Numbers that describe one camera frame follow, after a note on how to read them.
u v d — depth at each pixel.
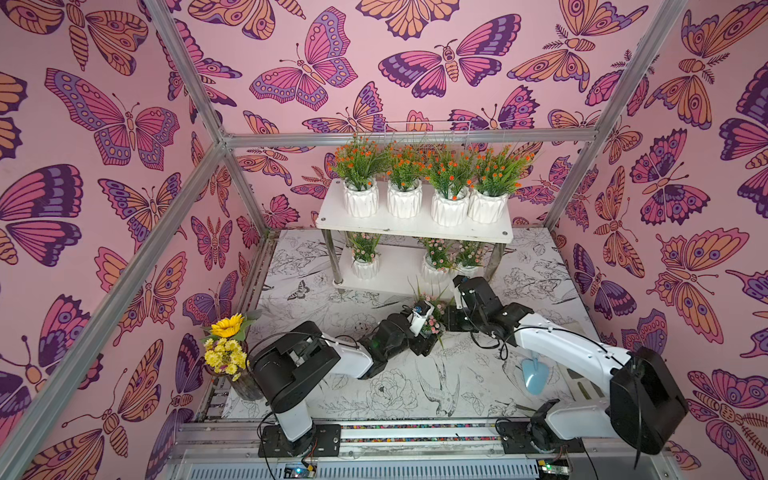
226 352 0.65
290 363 0.49
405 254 1.04
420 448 0.73
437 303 0.79
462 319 0.73
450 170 0.64
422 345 0.76
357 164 0.67
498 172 0.64
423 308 0.75
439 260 0.84
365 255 0.85
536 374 0.83
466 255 0.86
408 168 0.66
